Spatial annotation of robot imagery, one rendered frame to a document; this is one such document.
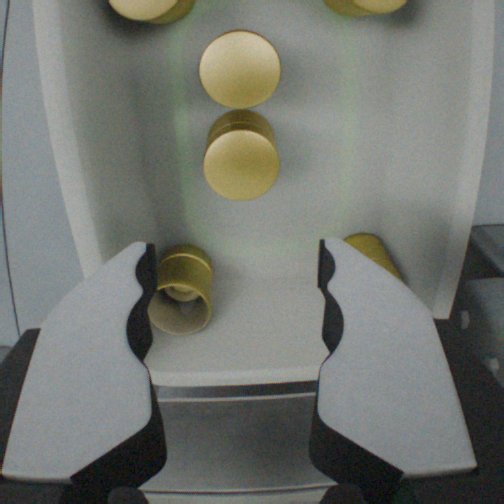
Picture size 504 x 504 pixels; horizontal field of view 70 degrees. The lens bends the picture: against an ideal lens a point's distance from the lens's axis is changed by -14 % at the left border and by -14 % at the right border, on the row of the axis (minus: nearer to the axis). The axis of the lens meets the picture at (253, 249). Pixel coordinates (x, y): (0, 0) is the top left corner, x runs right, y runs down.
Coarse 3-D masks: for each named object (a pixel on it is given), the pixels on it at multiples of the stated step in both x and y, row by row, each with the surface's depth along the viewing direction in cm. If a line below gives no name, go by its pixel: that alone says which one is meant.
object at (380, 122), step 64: (64, 0) 12; (256, 0) 18; (320, 0) 18; (448, 0) 13; (64, 64) 13; (128, 64) 19; (192, 64) 19; (320, 64) 20; (384, 64) 20; (448, 64) 15; (64, 128) 14; (128, 128) 20; (192, 128) 21; (320, 128) 21; (384, 128) 21; (448, 128) 16; (64, 192) 15; (128, 192) 20; (192, 192) 23; (320, 192) 23; (384, 192) 23; (448, 192) 16; (256, 256) 25; (448, 256) 17; (256, 320) 23; (320, 320) 23; (192, 384) 21
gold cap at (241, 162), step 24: (216, 120) 21; (240, 120) 19; (264, 120) 20; (216, 144) 17; (240, 144) 17; (264, 144) 17; (216, 168) 18; (240, 168) 18; (264, 168) 18; (216, 192) 19; (240, 192) 18; (264, 192) 18
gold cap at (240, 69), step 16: (240, 32) 15; (208, 48) 15; (224, 48) 15; (240, 48) 15; (256, 48) 15; (272, 48) 15; (208, 64) 16; (224, 64) 16; (240, 64) 16; (256, 64) 16; (272, 64) 16; (208, 80) 16; (224, 80) 16; (240, 80) 16; (256, 80) 16; (272, 80) 16; (224, 96) 16; (240, 96) 16; (256, 96) 16
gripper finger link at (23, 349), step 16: (32, 336) 8; (16, 352) 7; (32, 352) 8; (0, 368) 7; (16, 368) 7; (0, 384) 7; (16, 384) 7; (0, 400) 6; (16, 400) 6; (0, 416) 6; (0, 432) 6; (0, 448) 5; (0, 464) 5; (0, 480) 5; (0, 496) 5; (16, 496) 5; (32, 496) 5; (48, 496) 5; (64, 496) 5; (80, 496) 5
